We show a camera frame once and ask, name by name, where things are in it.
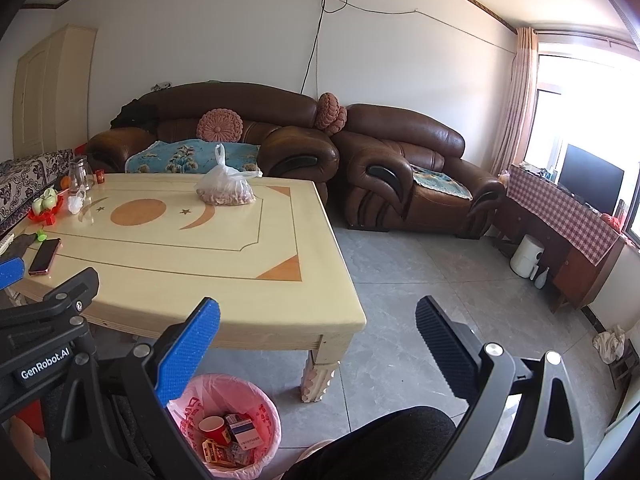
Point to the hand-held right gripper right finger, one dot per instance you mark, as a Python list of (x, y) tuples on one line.
[(445, 350)]

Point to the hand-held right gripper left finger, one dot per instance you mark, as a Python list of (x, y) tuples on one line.
[(187, 355)]

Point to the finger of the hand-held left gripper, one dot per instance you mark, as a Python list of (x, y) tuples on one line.
[(70, 297), (11, 272)]

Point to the red paper cup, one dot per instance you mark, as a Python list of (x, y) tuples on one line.
[(212, 427)]

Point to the trash bin with pink liner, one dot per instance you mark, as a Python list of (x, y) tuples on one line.
[(260, 405)]

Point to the white blue medicine box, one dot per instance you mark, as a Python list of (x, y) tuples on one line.
[(246, 435)]

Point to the person's left forearm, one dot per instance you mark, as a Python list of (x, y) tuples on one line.
[(25, 450)]

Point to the black wallet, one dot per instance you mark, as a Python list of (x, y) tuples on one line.
[(17, 247)]

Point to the white remote control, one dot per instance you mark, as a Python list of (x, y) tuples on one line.
[(5, 244)]

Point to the pink smartphone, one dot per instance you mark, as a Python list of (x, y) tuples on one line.
[(45, 256)]

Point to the red tray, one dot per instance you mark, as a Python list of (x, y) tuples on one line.
[(47, 219)]

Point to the green white teapot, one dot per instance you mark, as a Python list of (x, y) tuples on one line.
[(45, 201)]

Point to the beige coffee table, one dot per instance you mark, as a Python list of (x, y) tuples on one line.
[(175, 270)]

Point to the white tissue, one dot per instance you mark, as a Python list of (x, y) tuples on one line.
[(76, 204)]

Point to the floral patterned couch cover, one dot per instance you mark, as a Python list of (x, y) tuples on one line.
[(25, 175)]

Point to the orange fruit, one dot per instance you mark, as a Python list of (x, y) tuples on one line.
[(64, 181)]

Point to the person's leg in dark pants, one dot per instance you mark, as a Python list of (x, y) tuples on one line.
[(375, 445)]

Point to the glass pitcher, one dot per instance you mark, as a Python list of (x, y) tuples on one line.
[(80, 175)]

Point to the white bottle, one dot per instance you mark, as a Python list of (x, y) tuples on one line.
[(541, 278)]

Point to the white round appliance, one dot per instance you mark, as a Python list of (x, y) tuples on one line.
[(525, 257)]

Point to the small red cup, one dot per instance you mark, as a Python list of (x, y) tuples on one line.
[(100, 177)]

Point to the wooden television cabinet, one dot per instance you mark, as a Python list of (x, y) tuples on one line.
[(585, 280)]

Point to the person's pink slipper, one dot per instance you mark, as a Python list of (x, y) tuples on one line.
[(312, 452)]

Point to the white crumpled cloth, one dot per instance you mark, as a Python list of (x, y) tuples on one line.
[(607, 345)]

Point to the plastic bag of peanuts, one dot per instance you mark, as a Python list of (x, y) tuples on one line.
[(225, 192)]

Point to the blue armchair seat cover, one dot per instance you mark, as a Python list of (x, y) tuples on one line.
[(440, 182)]

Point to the blue floral sofa cover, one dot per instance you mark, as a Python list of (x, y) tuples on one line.
[(175, 157)]

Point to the small wooden stool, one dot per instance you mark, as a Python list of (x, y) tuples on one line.
[(622, 370)]

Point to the cream wardrobe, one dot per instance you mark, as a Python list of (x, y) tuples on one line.
[(50, 95)]

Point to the red checked cloth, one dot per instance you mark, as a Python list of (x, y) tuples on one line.
[(565, 210)]

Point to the dark clothing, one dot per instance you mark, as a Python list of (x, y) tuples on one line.
[(132, 114)]

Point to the red item on cabinet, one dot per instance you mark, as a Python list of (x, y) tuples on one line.
[(611, 222)]

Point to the brown leather armchair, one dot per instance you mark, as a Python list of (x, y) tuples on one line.
[(400, 130)]

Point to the black television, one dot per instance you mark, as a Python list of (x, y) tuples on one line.
[(590, 177)]

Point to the pink round cushion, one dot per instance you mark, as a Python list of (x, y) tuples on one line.
[(220, 126), (326, 110), (341, 120)]

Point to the brown leather sofa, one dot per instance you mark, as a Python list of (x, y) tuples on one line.
[(250, 105)]

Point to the pink curtain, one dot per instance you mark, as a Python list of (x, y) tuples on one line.
[(520, 90)]

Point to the window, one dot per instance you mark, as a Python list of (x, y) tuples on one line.
[(575, 110)]

